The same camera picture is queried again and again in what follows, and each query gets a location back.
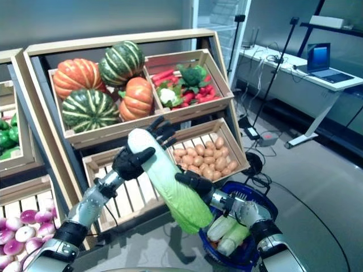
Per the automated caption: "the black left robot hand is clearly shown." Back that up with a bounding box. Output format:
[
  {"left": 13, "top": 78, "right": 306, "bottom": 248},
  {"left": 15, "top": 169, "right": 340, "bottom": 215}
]
[{"left": 112, "top": 115, "right": 179, "bottom": 181}]

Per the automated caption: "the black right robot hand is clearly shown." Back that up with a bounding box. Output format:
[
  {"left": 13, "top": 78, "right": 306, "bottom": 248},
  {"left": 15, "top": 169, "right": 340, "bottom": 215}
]
[{"left": 175, "top": 171, "right": 214, "bottom": 205}]

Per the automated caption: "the napa cabbage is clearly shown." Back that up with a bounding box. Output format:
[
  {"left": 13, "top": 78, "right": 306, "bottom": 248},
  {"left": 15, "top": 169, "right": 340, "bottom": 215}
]
[
  {"left": 217, "top": 223, "right": 251, "bottom": 257},
  {"left": 206, "top": 215, "right": 238, "bottom": 242},
  {"left": 126, "top": 127, "right": 214, "bottom": 235}
]

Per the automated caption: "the blue plastic shopping basket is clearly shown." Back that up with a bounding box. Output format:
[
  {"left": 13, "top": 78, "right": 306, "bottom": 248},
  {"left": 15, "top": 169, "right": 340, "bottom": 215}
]
[{"left": 198, "top": 181, "right": 278, "bottom": 269}]

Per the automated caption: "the green striped pumpkin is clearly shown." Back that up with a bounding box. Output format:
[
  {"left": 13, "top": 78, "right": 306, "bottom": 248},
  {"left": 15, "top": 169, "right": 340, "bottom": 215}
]
[
  {"left": 61, "top": 88, "right": 121, "bottom": 134},
  {"left": 98, "top": 40, "right": 145, "bottom": 88}
]

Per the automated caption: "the small orange pumpkin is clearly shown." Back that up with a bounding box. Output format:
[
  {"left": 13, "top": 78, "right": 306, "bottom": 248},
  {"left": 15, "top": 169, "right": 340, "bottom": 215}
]
[{"left": 118, "top": 76, "right": 154, "bottom": 122}]

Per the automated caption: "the black power adapter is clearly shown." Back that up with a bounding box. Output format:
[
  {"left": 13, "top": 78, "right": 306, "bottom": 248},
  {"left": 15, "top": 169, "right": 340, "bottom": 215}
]
[{"left": 245, "top": 126, "right": 261, "bottom": 139}]

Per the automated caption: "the white cauliflower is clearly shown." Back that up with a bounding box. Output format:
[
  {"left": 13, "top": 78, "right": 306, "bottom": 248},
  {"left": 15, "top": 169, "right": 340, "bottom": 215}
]
[{"left": 157, "top": 83, "right": 184, "bottom": 108}]

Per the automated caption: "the grey box red label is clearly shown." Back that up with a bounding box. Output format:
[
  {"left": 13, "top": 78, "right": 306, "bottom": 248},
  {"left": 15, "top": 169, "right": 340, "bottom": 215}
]
[{"left": 258, "top": 131, "right": 280, "bottom": 147}]

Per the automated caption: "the red carrot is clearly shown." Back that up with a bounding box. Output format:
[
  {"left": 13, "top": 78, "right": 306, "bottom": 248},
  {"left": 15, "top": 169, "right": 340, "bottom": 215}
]
[
  {"left": 151, "top": 69, "right": 174, "bottom": 83},
  {"left": 154, "top": 75, "right": 179, "bottom": 87}
]

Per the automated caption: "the grey robot waist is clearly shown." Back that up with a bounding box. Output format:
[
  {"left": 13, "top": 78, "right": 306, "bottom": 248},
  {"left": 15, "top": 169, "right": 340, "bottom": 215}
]
[{"left": 113, "top": 267, "right": 199, "bottom": 272}]

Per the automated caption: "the purple white onion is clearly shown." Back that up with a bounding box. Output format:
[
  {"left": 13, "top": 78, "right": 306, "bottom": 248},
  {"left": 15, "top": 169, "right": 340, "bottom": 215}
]
[
  {"left": 14, "top": 226, "right": 37, "bottom": 243},
  {"left": 37, "top": 222, "right": 56, "bottom": 237},
  {"left": 0, "top": 228, "right": 15, "bottom": 245},
  {"left": 5, "top": 217, "right": 24, "bottom": 232},
  {"left": 34, "top": 210, "right": 54, "bottom": 224},
  {"left": 19, "top": 209, "right": 37, "bottom": 224}
]

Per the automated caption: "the large orange pumpkin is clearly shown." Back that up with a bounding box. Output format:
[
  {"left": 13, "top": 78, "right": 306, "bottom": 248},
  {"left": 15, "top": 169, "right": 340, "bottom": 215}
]
[{"left": 53, "top": 58, "right": 107, "bottom": 100}]

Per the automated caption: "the dark green broccoli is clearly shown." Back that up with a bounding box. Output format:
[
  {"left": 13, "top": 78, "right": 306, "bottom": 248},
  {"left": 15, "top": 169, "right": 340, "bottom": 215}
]
[{"left": 177, "top": 64, "right": 209, "bottom": 94}]

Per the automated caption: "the large wooden display shelf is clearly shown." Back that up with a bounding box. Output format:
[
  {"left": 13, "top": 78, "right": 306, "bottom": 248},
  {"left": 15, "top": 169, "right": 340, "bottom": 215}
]
[{"left": 23, "top": 28, "right": 250, "bottom": 252}]

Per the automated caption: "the router with antennas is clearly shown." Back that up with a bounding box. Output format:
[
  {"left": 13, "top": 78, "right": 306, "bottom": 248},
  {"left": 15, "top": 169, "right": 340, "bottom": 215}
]
[{"left": 242, "top": 27, "right": 260, "bottom": 49}]

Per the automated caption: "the glass door fridge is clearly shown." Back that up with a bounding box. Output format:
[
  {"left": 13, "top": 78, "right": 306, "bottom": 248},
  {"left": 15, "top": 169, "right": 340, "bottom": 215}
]
[{"left": 191, "top": 0, "right": 252, "bottom": 74}]

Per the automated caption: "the black stand with sensor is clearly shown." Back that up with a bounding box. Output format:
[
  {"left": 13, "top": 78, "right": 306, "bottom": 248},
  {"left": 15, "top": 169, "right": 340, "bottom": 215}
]
[
  {"left": 252, "top": 16, "right": 301, "bottom": 130},
  {"left": 226, "top": 14, "right": 246, "bottom": 73}
]

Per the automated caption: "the open laptop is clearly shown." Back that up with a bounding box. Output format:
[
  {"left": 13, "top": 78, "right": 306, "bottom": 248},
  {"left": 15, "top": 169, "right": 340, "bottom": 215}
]
[{"left": 307, "top": 42, "right": 355, "bottom": 83}]

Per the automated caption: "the white box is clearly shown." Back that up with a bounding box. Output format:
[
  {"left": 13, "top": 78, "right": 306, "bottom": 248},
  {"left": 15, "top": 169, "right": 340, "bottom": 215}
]
[{"left": 309, "top": 15, "right": 345, "bottom": 29}]

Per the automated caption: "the black metal rack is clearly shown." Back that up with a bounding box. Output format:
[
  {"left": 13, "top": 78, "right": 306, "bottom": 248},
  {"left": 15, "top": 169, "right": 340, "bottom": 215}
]
[{"left": 296, "top": 0, "right": 363, "bottom": 57}]

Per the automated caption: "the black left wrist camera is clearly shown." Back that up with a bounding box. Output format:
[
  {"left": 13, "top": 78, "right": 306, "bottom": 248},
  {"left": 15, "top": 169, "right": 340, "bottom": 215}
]
[{"left": 95, "top": 177, "right": 117, "bottom": 199}]

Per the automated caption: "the black cable coil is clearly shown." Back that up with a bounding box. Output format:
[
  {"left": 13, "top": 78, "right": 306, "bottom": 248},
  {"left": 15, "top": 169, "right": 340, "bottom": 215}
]
[{"left": 244, "top": 152, "right": 266, "bottom": 176}]

